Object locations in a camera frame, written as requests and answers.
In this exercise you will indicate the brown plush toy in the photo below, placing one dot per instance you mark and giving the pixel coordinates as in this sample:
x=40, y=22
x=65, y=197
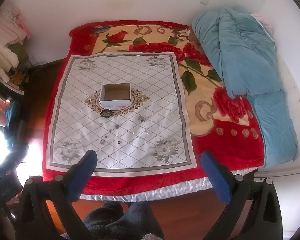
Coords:
x=18, y=78

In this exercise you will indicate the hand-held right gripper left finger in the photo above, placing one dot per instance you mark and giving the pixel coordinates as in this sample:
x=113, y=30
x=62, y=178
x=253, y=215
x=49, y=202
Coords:
x=83, y=171

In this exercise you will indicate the pink pillow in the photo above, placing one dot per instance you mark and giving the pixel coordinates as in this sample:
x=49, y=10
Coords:
x=265, y=21

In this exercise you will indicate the blue quilt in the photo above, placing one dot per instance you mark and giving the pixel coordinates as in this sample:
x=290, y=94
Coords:
x=240, y=55

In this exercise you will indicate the red floral blanket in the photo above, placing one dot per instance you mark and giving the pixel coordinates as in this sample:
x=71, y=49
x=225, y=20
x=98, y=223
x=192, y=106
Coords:
x=152, y=47

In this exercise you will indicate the white cardboard box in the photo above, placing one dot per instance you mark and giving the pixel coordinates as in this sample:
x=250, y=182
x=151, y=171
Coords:
x=115, y=103

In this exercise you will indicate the small dark flat object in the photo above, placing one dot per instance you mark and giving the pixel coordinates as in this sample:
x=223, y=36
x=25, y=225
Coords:
x=101, y=29

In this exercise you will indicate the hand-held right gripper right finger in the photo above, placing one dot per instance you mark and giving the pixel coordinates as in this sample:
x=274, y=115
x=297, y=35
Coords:
x=215, y=175

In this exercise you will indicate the white ruffled bed skirt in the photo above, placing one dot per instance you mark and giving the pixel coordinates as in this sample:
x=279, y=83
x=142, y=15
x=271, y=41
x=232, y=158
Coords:
x=165, y=192

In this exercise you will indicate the pile of pale clothes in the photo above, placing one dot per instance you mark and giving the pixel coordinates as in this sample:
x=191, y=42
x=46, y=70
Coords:
x=5, y=42

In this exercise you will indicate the person's right leg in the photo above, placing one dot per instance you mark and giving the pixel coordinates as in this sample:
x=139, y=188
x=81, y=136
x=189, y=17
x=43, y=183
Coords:
x=145, y=220

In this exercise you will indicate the black wristwatch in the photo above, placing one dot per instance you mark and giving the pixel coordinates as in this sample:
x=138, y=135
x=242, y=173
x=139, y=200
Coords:
x=106, y=113

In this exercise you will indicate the white diamond-pattern cloth mat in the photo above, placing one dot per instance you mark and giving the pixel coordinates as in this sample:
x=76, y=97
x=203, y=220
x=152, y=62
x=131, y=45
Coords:
x=77, y=105

